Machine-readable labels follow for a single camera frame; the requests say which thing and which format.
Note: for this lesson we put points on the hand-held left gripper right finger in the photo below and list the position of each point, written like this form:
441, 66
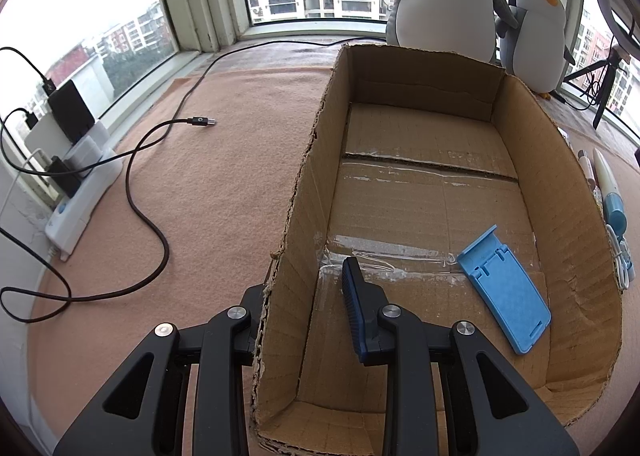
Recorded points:
352, 306

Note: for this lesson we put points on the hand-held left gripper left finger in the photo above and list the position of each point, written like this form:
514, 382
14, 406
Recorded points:
235, 336

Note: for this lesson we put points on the cardboard box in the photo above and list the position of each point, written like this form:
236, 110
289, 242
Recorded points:
425, 216

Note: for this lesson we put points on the blue folding phone stand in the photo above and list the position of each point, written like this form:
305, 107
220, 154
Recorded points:
505, 291

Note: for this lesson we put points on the patterned white tube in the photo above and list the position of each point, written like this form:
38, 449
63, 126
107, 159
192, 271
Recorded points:
586, 169

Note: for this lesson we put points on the blue crystal-cap bottle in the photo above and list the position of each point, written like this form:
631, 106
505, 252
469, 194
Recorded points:
615, 216

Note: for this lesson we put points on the pink felt mat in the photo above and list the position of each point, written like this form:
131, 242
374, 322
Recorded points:
225, 211

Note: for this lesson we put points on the white power strip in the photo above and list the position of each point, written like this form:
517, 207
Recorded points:
82, 206

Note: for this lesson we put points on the black charger plug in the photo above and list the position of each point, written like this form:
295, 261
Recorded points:
65, 176

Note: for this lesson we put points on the white adapter plug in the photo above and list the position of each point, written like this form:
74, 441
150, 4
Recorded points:
87, 149

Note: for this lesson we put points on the black power adapter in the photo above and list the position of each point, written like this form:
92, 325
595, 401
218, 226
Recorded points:
72, 111

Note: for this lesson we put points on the white power bank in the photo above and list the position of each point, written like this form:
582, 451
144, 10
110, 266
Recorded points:
42, 136

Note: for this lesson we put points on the small grey penguin plush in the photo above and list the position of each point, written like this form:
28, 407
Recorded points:
535, 36

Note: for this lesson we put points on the black tripod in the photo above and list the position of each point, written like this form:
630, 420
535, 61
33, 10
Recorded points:
605, 91

